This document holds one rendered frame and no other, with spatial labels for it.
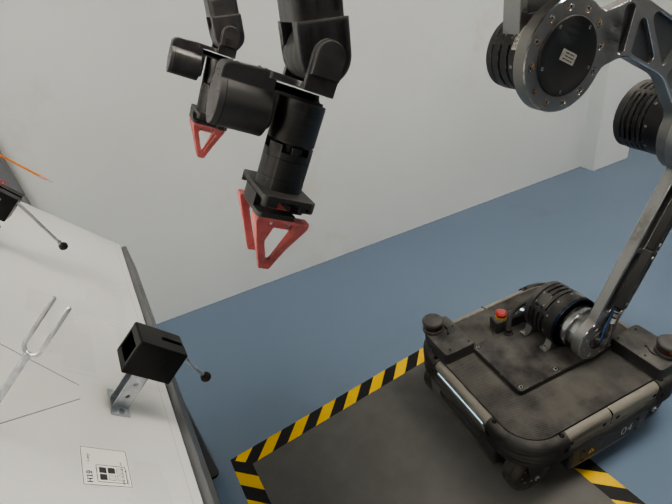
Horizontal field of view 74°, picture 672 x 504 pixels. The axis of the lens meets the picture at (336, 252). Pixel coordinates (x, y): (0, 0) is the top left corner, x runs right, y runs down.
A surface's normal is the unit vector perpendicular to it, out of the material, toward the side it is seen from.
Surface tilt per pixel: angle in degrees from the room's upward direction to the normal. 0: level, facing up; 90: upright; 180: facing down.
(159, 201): 90
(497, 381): 0
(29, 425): 51
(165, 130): 90
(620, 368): 0
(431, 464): 0
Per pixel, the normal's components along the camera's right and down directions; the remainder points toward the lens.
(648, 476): -0.16, -0.84
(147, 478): 0.57, -0.82
